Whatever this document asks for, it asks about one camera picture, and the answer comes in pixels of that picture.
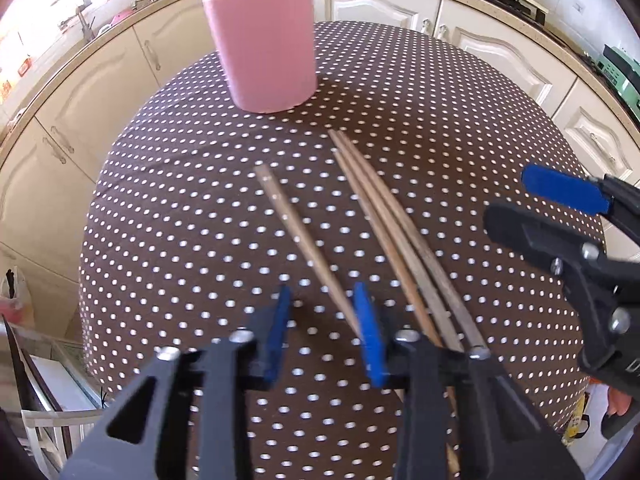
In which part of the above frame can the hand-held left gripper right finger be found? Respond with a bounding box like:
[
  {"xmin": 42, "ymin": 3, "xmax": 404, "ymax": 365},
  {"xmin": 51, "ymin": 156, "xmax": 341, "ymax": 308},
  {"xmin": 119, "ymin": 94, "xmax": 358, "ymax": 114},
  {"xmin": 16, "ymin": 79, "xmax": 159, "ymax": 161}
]
[{"xmin": 351, "ymin": 282, "xmax": 586, "ymax": 480}]

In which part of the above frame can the beige kitchen countertop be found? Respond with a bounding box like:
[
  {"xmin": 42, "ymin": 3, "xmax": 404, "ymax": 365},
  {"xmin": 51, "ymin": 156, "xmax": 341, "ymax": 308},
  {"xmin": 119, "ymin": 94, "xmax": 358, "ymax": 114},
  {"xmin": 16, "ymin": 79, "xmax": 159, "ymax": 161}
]
[{"xmin": 0, "ymin": 0, "xmax": 640, "ymax": 151}]

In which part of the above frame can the yellow bag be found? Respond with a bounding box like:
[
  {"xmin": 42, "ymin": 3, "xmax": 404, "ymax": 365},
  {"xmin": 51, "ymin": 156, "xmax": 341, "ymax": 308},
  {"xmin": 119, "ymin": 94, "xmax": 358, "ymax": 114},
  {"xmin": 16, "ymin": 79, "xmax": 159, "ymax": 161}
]
[{"xmin": 562, "ymin": 392, "xmax": 593, "ymax": 448}]

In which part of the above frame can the pink cup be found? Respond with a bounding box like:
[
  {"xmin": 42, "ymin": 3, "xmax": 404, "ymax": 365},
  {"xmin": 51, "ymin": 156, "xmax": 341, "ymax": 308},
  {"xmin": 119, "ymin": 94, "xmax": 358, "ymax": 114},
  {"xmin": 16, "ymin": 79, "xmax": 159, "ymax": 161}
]
[{"xmin": 202, "ymin": 0, "xmax": 319, "ymax": 114}]

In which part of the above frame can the row of cream kitchen cabinets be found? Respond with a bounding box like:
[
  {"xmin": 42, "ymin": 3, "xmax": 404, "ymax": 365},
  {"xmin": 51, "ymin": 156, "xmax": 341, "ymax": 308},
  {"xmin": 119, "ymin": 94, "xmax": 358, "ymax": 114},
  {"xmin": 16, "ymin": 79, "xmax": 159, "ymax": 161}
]
[{"xmin": 0, "ymin": 0, "xmax": 640, "ymax": 346}]

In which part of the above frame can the metal sink faucet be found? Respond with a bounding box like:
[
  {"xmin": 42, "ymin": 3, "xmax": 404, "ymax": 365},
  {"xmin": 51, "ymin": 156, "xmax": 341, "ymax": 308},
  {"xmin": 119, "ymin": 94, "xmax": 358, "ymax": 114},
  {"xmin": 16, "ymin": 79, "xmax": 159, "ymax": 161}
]
[{"xmin": 70, "ymin": 0, "xmax": 98, "ymax": 43}]

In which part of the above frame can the brown polka-dot tablecloth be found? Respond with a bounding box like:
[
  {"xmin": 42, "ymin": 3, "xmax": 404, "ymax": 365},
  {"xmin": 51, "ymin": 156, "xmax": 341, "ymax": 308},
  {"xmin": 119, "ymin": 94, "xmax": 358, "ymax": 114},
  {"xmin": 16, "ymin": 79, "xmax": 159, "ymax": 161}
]
[{"xmin": 77, "ymin": 21, "xmax": 608, "ymax": 480}]

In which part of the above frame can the light bamboo chopstick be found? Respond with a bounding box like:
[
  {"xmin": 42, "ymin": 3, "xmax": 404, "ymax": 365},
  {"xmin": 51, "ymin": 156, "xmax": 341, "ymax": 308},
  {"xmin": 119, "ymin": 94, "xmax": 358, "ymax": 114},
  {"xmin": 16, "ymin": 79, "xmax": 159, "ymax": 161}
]
[
  {"xmin": 255, "ymin": 164, "xmax": 363, "ymax": 340},
  {"xmin": 331, "ymin": 147, "xmax": 461, "ymax": 476}
]

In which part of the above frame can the white plastic bag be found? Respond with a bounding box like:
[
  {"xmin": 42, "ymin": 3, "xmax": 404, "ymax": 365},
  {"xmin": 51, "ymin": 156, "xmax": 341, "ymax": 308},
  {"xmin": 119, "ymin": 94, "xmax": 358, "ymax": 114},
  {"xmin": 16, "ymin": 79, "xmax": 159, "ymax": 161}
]
[{"xmin": 0, "ymin": 266, "xmax": 36, "ymax": 328}]

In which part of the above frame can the green box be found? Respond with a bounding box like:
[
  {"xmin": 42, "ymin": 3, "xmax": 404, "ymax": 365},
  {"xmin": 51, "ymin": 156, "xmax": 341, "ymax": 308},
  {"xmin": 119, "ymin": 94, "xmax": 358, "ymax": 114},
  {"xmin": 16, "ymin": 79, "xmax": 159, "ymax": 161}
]
[{"xmin": 597, "ymin": 44, "xmax": 640, "ymax": 106}]

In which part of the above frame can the dark worn chopstick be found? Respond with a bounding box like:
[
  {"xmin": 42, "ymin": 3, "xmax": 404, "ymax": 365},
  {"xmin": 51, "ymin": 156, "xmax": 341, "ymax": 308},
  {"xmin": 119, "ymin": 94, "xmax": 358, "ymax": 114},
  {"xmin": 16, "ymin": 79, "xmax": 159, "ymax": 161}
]
[
  {"xmin": 338, "ymin": 130, "xmax": 490, "ymax": 353},
  {"xmin": 327, "ymin": 130, "xmax": 466, "ymax": 355}
]

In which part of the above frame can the white metal rack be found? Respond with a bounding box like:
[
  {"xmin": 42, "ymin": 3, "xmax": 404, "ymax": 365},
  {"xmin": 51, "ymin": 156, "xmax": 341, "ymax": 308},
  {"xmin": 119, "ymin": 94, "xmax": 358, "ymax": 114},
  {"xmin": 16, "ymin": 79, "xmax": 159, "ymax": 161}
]
[{"xmin": 0, "ymin": 315, "xmax": 108, "ymax": 480}]

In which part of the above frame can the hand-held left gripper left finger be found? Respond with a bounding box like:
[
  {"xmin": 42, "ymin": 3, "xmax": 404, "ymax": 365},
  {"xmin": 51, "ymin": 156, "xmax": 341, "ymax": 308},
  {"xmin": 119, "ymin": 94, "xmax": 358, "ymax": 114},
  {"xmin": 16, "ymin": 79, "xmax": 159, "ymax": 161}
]
[{"xmin": 60, "ymin": 285, "xmax": 293, "ymax": 480}]

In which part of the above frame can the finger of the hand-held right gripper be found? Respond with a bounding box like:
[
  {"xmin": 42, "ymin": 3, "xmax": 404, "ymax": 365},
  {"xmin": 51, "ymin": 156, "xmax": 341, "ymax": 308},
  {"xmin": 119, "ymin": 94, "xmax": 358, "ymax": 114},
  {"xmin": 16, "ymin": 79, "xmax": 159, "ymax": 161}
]
[
  {"xmin": 521, "ymin": 164, "xmax": 640, "ymax": 261},
  {"xmin": 483, "ymin": 199, "xmax": 640, "ymax": 361}
]

